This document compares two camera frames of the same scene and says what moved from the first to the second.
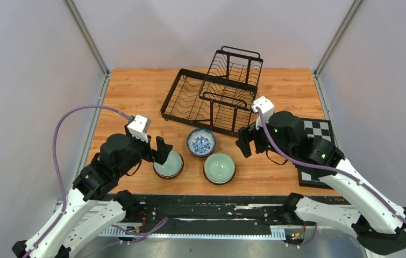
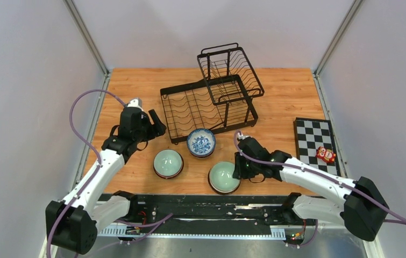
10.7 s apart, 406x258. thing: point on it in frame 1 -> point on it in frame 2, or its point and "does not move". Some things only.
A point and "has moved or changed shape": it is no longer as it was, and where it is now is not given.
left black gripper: (163, 149) -> (156, 129)
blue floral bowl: (201, 142) does not move
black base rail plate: (202, 215) does not move
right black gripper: (246, 134) -> (239, 172)
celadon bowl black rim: (172, 166) does not move
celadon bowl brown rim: (219, 169) has moved or changed shape
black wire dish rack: (221, 100) has moved or changed shape
